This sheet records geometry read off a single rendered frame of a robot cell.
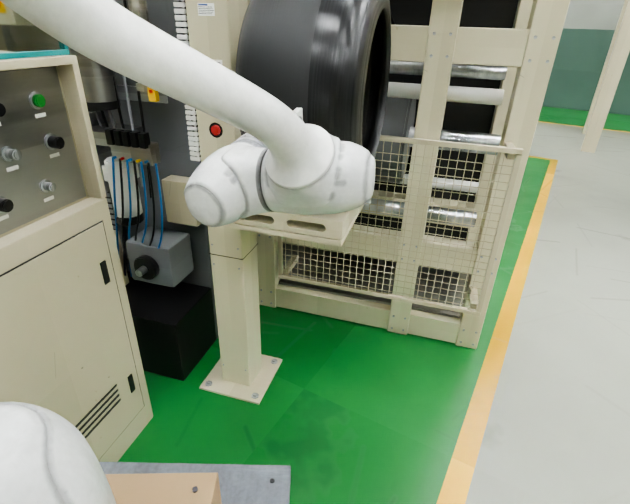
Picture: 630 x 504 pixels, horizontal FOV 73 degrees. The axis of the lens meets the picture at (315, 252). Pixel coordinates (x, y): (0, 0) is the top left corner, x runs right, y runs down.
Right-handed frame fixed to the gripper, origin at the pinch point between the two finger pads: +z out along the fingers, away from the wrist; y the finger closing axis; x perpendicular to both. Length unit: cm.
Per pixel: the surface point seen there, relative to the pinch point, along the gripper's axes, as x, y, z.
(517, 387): 124, -81, 45
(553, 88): 205, -226, 882
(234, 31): -12.3, 27.6, 29.9
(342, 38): -15.1, -8.1, 9.9
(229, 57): -6.3, 28.1, 26.1
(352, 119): 1.5, -11.6, 7.3
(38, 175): 14, 61, -17
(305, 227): 36.3, 2.2, 11.6
